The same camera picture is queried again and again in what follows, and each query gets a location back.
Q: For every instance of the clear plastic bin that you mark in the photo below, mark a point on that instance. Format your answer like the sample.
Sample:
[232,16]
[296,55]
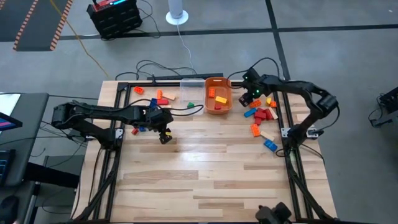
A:
[199,93]

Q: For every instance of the plain wooden block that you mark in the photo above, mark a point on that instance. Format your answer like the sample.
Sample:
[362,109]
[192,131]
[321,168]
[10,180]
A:
[163,106]
[169,96]
[267,135]
[274,113]

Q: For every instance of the red device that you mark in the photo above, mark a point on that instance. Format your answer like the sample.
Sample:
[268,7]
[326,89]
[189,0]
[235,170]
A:
[105,4]

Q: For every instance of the black power strip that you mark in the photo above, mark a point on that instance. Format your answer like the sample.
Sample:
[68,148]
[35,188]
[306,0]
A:
[186,76]

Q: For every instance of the black metal table frame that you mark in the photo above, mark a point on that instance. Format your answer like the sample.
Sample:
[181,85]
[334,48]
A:
[161,84]

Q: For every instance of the yellow toy brick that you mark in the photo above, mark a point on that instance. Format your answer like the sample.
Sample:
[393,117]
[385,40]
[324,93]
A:
[221,99]

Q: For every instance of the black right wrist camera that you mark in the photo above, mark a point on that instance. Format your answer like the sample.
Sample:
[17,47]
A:
[250,74]

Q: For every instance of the tilted monitor screen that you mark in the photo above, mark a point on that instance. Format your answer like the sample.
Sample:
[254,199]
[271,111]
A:
[7,122]

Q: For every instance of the small orange block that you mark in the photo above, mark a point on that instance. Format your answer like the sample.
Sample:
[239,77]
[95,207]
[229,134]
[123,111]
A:
[273,104]

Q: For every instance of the black computer mouse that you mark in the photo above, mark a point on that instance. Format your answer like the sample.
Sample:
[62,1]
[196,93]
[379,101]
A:
[9,207]

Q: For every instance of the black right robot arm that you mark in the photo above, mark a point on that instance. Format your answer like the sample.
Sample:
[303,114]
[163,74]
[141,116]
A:
[298,88]

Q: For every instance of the black striped floor mat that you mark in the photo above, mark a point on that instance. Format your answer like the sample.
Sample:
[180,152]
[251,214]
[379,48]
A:
[37,25]

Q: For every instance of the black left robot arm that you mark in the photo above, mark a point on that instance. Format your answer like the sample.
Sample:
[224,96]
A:
[102,113]

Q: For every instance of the white sheet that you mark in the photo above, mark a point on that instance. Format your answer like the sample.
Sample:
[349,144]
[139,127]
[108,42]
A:
[7,104]

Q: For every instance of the black desk base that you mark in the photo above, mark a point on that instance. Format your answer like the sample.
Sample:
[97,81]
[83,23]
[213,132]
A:
[53,174]

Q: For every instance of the black floor equipment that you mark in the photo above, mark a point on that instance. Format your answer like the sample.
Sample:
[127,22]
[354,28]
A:
[388,102]

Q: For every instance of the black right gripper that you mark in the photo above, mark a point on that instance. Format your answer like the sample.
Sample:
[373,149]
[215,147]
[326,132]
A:
[259,88]

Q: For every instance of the white pedestal stand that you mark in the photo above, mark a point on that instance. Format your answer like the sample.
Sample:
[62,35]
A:
[177,15]

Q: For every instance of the small yellow block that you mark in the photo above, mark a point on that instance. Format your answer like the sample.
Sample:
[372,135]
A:
[268,101]

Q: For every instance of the small red block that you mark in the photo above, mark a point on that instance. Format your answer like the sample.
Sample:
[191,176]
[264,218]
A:
[134,131]

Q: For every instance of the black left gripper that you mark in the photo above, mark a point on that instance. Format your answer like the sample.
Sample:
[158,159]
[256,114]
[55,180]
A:
[158,118]

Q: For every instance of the blue toy brick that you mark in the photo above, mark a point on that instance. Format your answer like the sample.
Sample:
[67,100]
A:
[250,112]
[270,145]
[142,128]
[153,102]

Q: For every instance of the black bulky object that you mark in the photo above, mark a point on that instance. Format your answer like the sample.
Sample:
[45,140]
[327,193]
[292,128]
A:
[273,214]

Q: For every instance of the black keyboard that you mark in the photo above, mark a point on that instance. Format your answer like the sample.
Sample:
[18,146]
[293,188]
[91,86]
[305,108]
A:
[4,166]

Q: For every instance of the black storage crate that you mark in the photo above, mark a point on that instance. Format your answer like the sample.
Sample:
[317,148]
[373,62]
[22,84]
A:
[118,23]

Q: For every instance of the orange plastic bin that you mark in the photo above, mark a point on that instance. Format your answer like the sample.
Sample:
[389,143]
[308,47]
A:
[225,87]

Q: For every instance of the dark grey desk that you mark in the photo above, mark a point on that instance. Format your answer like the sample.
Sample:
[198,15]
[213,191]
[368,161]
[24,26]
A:
[28,140]

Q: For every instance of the small green block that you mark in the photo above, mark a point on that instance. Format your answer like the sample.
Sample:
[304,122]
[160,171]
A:
[190,105]

